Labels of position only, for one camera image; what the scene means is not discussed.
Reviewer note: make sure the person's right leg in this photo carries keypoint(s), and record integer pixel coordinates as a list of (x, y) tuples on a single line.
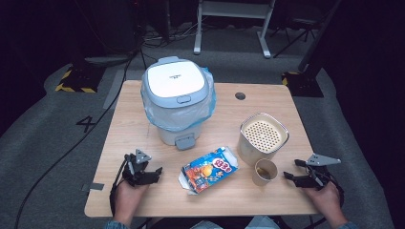
[(261, 223)]

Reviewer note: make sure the black yellow striped stand base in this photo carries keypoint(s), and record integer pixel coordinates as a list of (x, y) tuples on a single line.
[(304, 85), (81, 79)]

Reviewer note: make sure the grey tape piece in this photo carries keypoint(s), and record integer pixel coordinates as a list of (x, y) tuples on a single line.
[(95, 186)]

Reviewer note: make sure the white pedal trash can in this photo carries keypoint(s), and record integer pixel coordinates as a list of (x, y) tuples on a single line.
[(175, 79)]

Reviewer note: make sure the dark round table grommet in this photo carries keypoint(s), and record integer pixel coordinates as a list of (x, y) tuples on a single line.
[(240, 96)]

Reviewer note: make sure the person's right hand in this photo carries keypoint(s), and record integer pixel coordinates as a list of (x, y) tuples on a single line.
[(328, 200)]

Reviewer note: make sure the beige paper cup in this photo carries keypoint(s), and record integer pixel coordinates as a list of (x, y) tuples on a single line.
[(260, 182)]

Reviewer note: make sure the person's left leg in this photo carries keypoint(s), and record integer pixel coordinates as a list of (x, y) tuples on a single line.
[(207, 225)]

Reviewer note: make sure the translucent bin bag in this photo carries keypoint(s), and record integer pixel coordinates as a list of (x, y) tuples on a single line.
[(178, 118)]

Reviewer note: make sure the blue printed snack box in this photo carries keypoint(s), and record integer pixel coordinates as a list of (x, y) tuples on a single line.
[(207, 171)]

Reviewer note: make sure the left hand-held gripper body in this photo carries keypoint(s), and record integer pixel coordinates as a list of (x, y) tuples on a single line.
[(135, 173)]

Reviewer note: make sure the person's leg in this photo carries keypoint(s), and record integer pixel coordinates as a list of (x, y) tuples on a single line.
[(207, 225), (261, 223)]

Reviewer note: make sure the black tripod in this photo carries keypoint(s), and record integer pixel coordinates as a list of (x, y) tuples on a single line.
[(299, 27)]

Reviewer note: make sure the black stand pole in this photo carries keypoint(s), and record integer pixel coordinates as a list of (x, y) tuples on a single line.
[(318, 41)]

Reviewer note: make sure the white metal table frame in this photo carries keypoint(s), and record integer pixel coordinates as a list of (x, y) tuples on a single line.
[(234, 9)]

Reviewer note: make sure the person's left hand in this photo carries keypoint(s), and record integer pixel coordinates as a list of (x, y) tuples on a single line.
[(127, 200)]

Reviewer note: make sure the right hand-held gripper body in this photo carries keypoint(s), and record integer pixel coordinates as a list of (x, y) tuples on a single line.
[(320, 178)]

